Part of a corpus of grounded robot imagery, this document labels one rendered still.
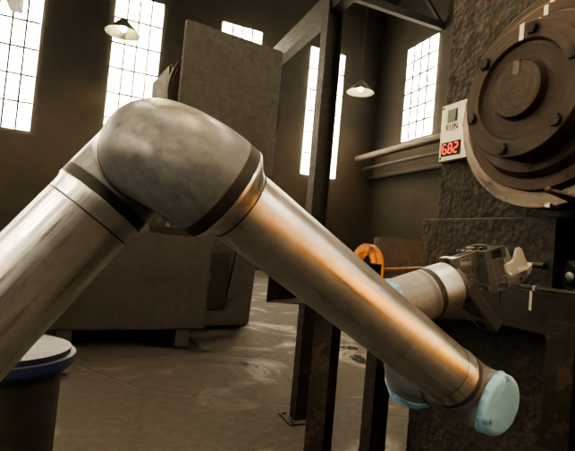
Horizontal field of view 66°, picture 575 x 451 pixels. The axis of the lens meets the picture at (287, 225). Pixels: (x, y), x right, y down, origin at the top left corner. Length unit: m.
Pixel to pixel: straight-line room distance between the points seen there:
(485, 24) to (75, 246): 1.34
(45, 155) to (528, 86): 10.27
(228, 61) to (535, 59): 2.77
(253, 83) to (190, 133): 3.19
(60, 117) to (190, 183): 10.53
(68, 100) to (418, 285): 10.50
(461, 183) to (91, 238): 1.15
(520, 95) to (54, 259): 0.89
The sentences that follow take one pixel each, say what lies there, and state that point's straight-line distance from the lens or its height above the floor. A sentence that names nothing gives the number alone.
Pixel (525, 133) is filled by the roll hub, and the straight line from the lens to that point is 1.04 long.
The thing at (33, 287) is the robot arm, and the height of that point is 0.69.
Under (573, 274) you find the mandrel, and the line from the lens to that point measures 1.16.
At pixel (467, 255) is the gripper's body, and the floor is 0.76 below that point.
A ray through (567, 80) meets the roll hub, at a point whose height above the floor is 1.10.
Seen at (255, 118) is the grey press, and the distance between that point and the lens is 3.57.
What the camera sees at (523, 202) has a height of 0.89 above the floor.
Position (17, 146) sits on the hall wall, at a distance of 10.90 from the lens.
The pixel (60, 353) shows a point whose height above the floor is 0.43.
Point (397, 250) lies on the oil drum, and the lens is 3.86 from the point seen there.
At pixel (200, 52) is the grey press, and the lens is 3.52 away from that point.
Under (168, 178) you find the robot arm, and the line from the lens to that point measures 0.43.
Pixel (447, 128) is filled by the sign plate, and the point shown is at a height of 1.16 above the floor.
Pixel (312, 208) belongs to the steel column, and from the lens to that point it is 7.97.
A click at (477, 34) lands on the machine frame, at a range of 1.58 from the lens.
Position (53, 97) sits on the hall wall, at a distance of 11.04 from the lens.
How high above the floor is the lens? 0.76
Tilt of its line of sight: 2 degrees up
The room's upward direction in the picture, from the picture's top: 5 degrees clockwise
